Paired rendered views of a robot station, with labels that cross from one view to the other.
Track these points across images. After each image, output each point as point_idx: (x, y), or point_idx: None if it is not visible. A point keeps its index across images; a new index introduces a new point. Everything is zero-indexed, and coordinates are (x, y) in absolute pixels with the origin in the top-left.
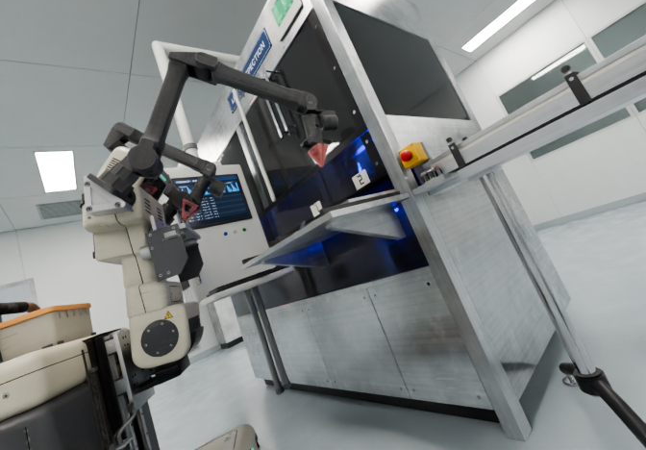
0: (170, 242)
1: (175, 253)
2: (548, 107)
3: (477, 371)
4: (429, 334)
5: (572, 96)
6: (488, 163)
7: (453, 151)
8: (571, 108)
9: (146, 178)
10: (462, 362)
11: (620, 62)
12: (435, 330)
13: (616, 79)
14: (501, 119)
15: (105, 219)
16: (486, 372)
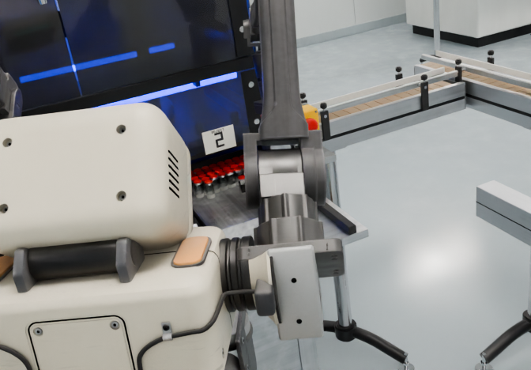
0: (248, 341)
1: (252, 359)
2: (404, 103)
3: (301, 361)
4: (258, 342)
5: (419, 100)
6: (349, 141)
7: (325, 120)
8: (416, 109)
9: (247, 209)
10: (289, 359)
11: (429, 76)
12: (269, 334)
13: (441, 98)
14: (366, 97)
15: (229, 341)
16: (310, 357)
